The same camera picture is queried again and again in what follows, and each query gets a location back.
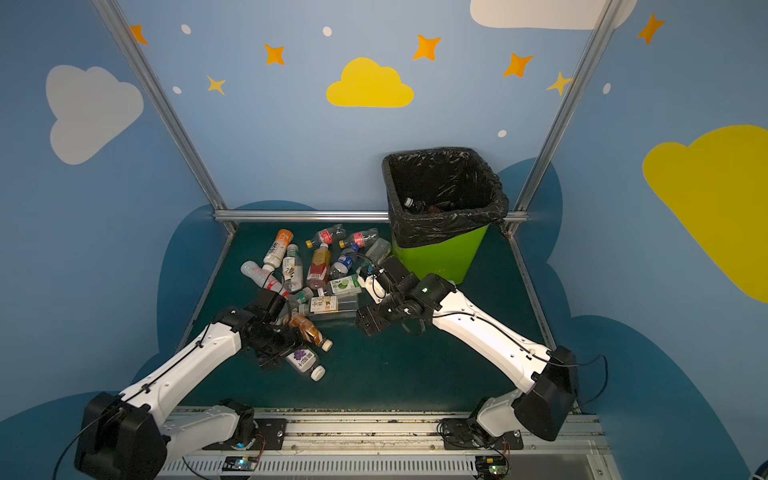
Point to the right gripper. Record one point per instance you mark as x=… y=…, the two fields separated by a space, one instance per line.
x=372 y=315

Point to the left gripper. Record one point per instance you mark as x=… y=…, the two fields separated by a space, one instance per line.
x=279 y=339

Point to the white slim bottle red cap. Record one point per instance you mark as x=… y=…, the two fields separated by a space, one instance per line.
x=374 y=288

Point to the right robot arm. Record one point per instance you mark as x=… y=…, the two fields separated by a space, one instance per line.
x=545 y=380

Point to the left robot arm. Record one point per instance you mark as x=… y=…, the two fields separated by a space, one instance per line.
x=125 y=436

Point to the green trash bin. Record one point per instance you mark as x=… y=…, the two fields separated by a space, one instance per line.
x=450 y=259

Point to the black bin liner bag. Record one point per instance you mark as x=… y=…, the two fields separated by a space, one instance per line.
x=457 y=179

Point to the purple grape juice bottle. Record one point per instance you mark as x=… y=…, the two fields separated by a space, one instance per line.
x=306 y=362

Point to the brown milk tea bottle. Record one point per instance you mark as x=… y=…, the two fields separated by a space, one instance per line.
x=310 y=332

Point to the large clear green band bottle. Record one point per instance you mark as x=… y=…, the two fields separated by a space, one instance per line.
x=301 y=297

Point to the clear bottle green cap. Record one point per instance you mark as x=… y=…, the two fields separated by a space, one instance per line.
x=378 y=251

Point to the lime label square bottle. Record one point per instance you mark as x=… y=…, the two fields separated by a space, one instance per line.
x=346 y=286

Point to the bee label clear bottle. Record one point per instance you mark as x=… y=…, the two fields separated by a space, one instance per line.
x=292 y=269

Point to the osmanthus oolong square bottle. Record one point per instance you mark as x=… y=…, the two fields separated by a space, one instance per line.
x=332 y=308

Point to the blue label bottle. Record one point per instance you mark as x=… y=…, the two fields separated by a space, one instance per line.
x=344 y=263

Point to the dark red juice bottle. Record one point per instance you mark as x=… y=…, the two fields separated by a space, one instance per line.
x=318 y=273

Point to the orange cap white bottle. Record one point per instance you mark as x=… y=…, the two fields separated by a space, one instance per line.
x=276 y=252

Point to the red label crushed bottle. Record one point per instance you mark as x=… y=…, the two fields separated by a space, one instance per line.
x=420 y=207

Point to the clear bottle yellow cap red label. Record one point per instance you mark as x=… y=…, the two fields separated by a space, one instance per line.
x=327 y=236

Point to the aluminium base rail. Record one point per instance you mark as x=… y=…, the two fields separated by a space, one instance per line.
x=325 y=444

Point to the aluminium frame back bar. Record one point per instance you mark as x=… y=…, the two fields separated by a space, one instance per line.
x=272 y=216

